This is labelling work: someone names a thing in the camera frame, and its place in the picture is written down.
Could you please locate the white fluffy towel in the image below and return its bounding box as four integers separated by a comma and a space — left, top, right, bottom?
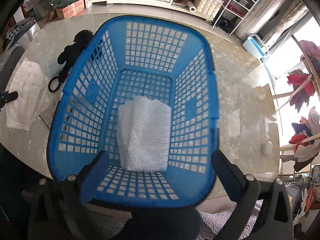
6, 58, 52, 131

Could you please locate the black plush toy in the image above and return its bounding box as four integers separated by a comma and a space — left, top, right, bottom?
57, 30, 93, 83

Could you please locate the white waffle towel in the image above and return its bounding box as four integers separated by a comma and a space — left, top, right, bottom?
117, 96, 171, 172

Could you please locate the blue plastic laundry basket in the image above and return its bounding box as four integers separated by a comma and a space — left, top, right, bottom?
47, 16, 219, 209

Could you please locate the grey fuzzy cloth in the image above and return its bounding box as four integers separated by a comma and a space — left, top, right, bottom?
39, 98, 60, 129

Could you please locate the small white round object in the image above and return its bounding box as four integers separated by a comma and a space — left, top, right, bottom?
261, 140, 273, 155

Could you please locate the grey patterned cushion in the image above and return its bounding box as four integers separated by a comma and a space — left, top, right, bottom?
197, 200, 263, 240

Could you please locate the wooden clothes rack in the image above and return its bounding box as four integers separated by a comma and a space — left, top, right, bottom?
273, 37, 319, 172

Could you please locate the cardboard box red print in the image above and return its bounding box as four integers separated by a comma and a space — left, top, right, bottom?
55, 0, 85, 20

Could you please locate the blue white plastic bin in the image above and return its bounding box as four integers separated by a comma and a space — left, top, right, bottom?
242, 34, 269, 60

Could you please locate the white metal shelf rack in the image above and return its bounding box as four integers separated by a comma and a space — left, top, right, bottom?
212, 0, 260, 35

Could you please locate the paper towel roll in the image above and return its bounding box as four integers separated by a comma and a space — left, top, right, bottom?
187, 1, 196, 12

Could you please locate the patterned curtain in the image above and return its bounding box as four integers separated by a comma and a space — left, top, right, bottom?
263, 0, 309, 49

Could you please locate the standing air conditioner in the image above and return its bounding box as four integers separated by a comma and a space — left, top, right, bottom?
234, 0, 294, 41

